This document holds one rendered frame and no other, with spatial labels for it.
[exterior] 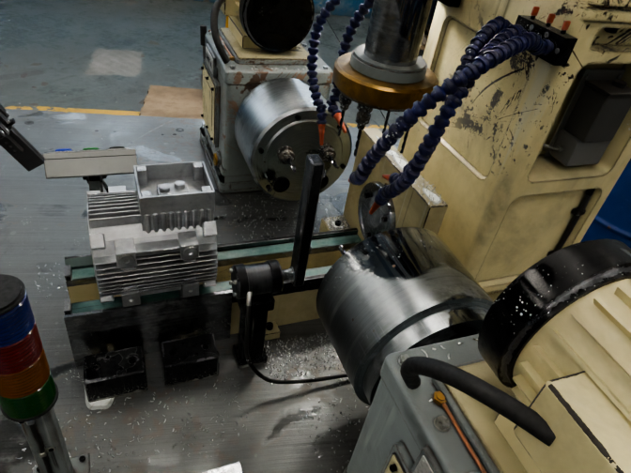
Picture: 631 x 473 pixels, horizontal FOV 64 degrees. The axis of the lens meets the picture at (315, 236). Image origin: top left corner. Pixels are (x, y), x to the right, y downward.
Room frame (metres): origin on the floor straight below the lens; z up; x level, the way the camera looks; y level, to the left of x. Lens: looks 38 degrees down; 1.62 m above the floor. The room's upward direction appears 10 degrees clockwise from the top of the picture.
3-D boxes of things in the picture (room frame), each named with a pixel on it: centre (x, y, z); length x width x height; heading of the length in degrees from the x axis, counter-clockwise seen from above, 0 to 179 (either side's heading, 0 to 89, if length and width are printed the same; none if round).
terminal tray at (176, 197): (0.70, 0.25, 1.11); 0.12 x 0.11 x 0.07; 117
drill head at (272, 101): (1.16, 0.12, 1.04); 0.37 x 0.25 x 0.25; 27
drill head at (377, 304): (0.54, -0.18, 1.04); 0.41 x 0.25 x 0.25; 27
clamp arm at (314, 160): (0.66, 0.02, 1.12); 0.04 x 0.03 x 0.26; 117
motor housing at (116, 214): (0.68, 0.29, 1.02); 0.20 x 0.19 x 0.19; 117
